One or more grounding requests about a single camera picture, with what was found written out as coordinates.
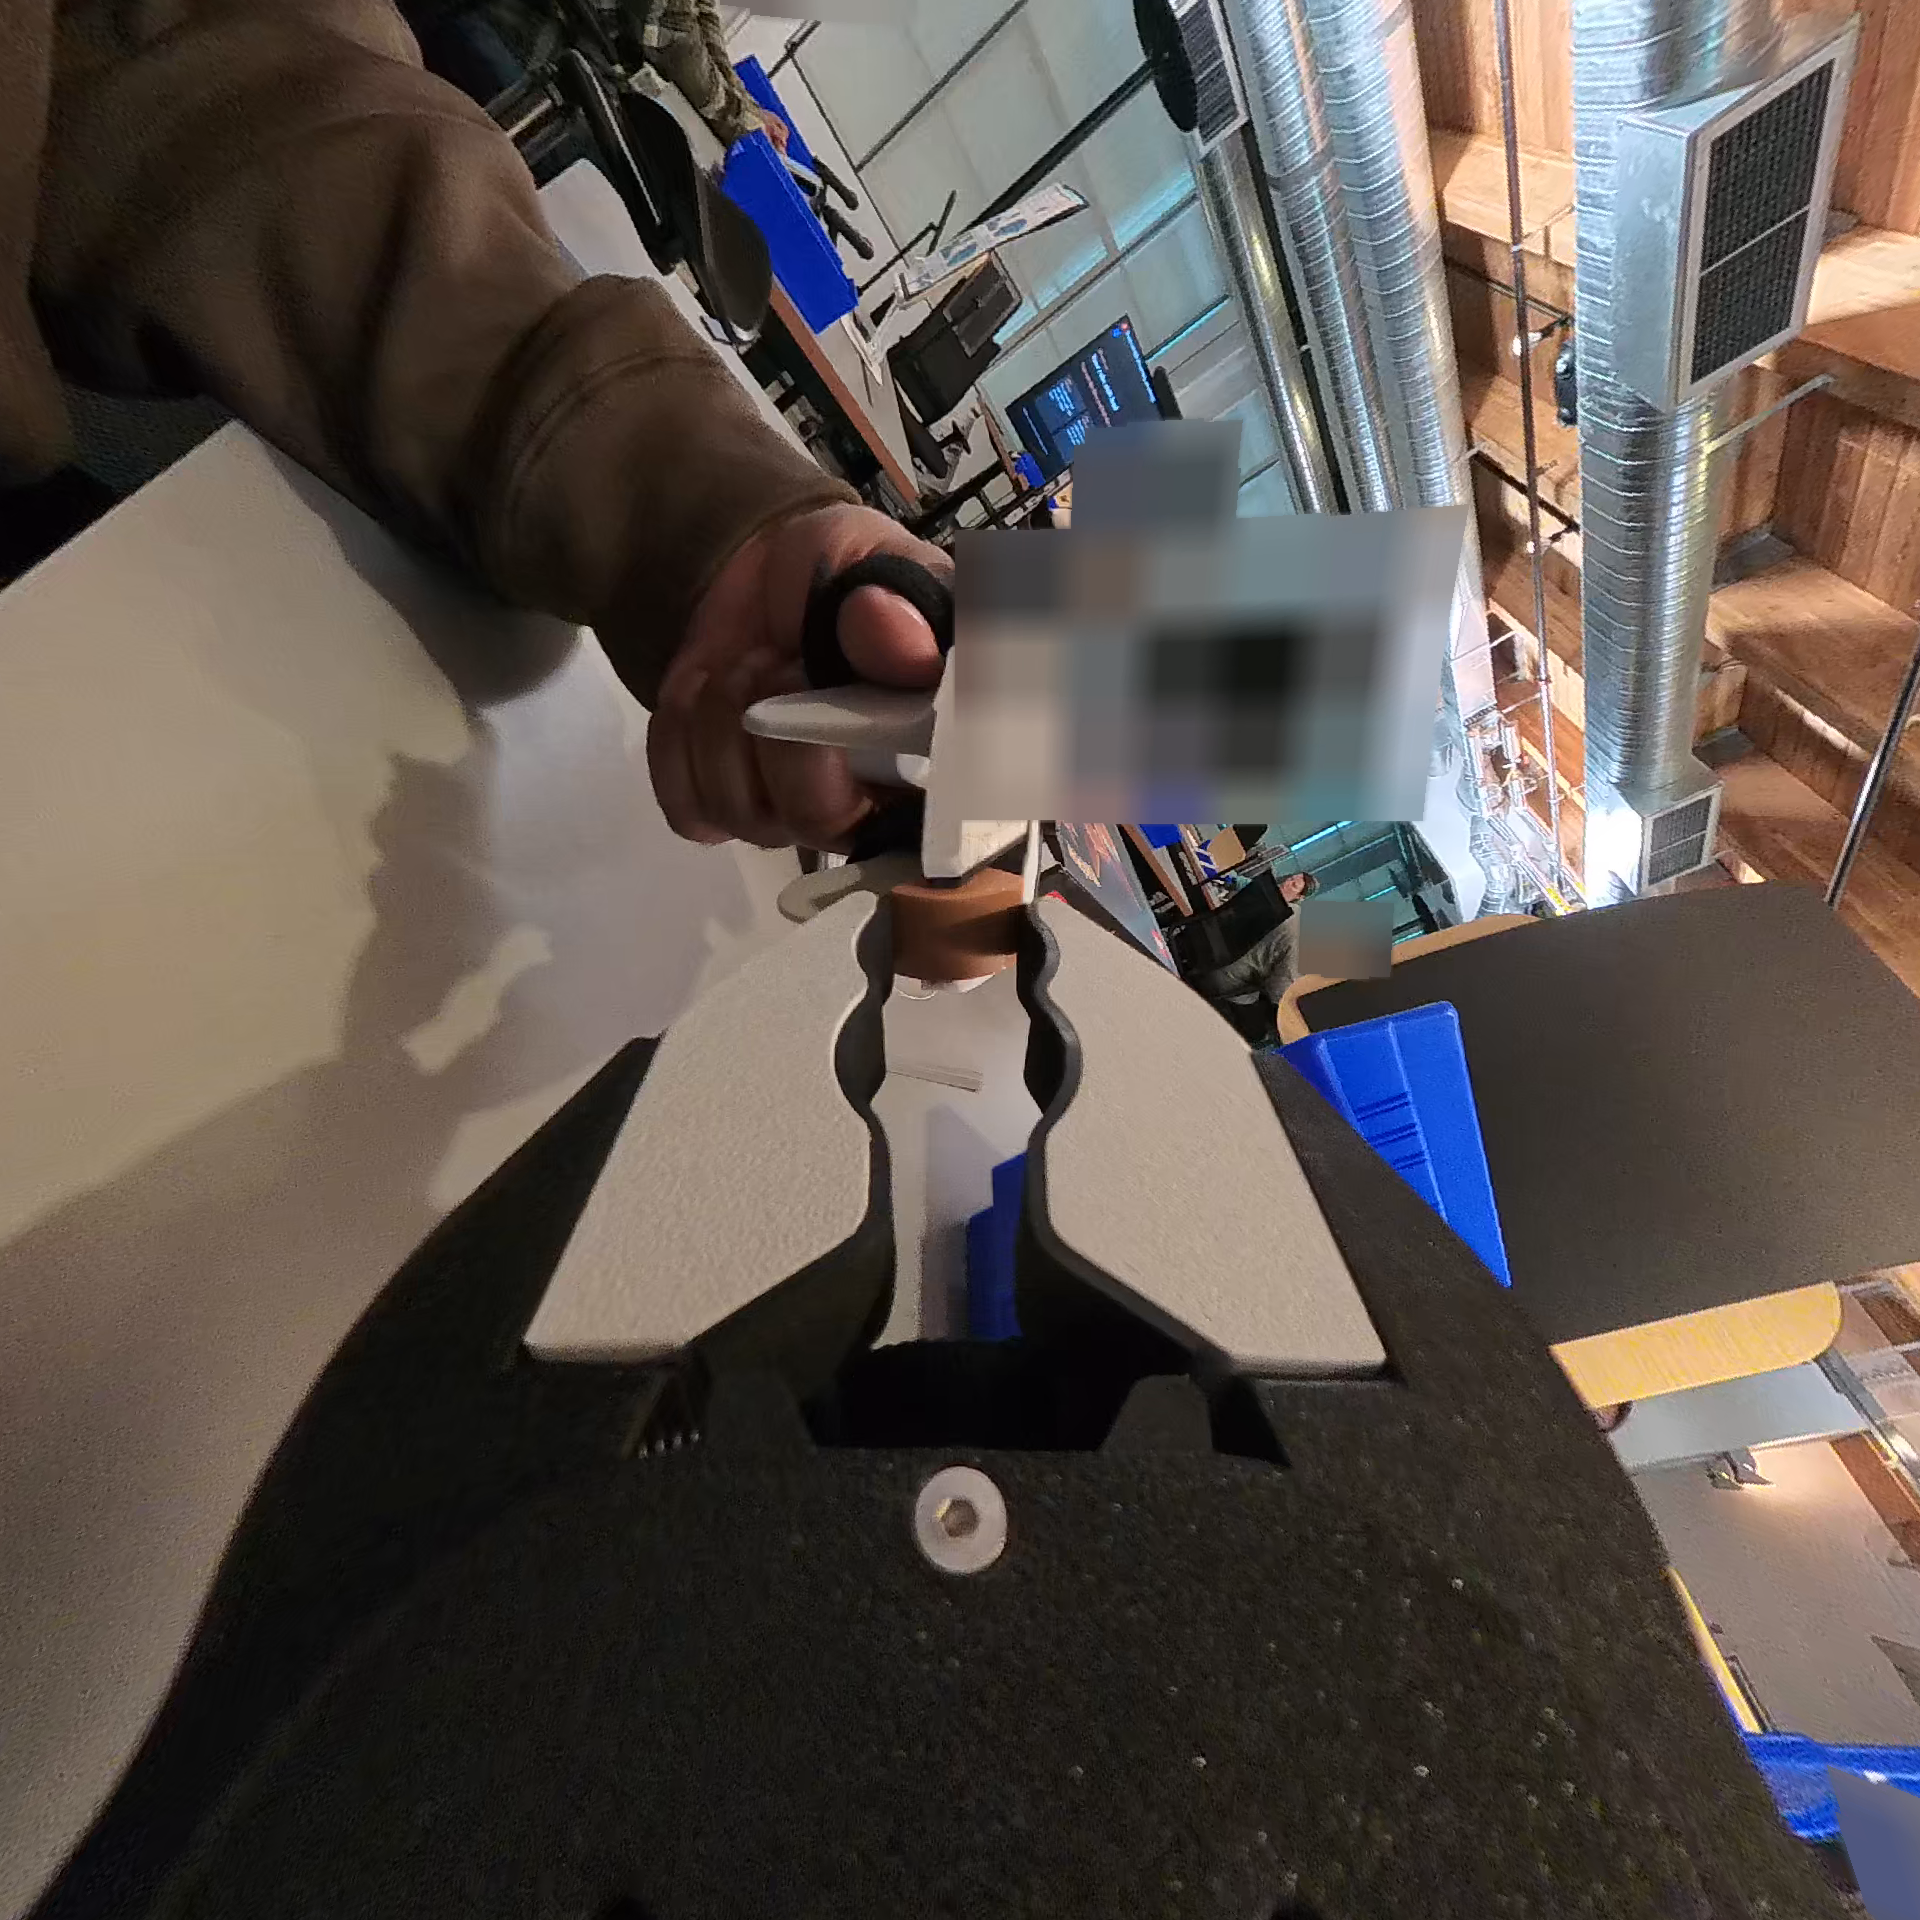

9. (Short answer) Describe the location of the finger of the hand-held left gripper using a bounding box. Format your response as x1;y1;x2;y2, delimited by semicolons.
743;678;950;755
775;847;944;919

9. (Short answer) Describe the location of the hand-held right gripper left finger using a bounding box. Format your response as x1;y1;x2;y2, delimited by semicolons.
522;898;896;1371

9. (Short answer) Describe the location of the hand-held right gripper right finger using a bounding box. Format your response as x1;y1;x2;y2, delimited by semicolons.
1018;898;1393;1382

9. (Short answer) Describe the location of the small orange brick assembly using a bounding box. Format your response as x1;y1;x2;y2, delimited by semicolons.
886;873;1036;989

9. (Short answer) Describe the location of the person's left forearm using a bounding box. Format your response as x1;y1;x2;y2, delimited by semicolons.
0;0;863;707

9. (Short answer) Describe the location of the grey desk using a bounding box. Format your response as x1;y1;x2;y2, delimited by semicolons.
0;420;961;1920

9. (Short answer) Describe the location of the person's left hand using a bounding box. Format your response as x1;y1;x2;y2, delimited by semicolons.
647;496;961;862

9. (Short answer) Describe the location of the black computer monitor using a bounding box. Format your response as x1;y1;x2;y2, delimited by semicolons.
1006;314;1168;484

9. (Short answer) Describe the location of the blue plastic crate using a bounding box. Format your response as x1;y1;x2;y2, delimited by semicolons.
714;53;863;335

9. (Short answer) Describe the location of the black board with wooden edge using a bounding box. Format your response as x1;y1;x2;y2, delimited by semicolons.
1283;880;1920;1419

